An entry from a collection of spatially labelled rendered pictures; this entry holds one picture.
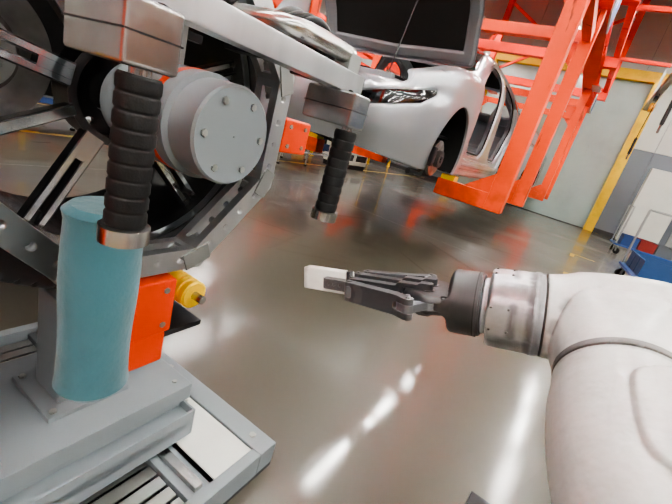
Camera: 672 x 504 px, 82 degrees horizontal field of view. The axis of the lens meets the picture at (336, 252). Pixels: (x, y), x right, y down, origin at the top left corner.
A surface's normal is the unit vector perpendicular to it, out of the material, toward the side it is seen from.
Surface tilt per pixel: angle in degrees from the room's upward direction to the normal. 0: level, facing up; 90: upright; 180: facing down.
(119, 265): 88
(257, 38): 90
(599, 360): 45
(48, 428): 0
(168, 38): 90
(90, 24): 90
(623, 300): 32
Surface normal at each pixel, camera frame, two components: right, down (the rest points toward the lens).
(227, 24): 0.81, 0.38
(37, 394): 0.26, -0.92
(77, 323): -0.02, 0.36
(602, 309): -0.36, -0.77
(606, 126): -0.55, 0.12
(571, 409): -0.78, -0.62
